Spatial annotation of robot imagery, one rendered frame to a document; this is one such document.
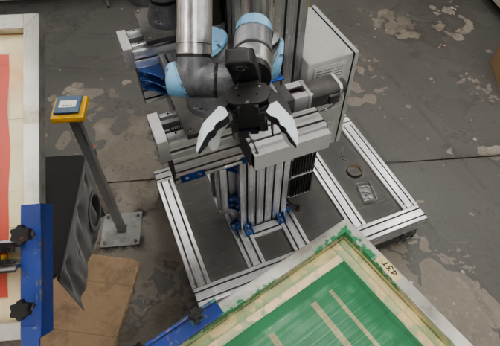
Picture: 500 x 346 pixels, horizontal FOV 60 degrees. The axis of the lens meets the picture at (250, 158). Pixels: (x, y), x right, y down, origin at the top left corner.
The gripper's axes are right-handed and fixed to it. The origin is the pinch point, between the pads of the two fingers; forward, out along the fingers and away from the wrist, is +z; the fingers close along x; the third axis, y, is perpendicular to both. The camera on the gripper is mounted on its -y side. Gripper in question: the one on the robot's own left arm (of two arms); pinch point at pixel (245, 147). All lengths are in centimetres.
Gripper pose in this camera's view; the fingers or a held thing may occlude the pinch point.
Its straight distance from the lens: 63.8
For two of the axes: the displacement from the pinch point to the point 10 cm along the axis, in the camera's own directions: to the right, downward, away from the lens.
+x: -9.9, 0.6, 1.2
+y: 1.4, 6.4, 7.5
